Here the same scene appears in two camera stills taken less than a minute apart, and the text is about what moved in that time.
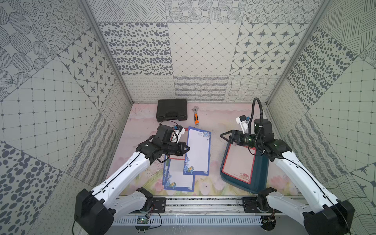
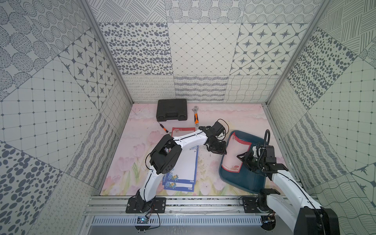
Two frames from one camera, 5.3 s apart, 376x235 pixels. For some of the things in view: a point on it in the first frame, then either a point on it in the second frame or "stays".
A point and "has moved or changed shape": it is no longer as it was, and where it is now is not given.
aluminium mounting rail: [204, 205] stays
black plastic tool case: [172, 109] stays
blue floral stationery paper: [197, 160] has moved or changed shape
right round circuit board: [268, 222] stays
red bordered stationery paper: [239, 162] has moved or changed shape
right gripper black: [234, 133] to [246, 159]
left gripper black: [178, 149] to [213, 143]
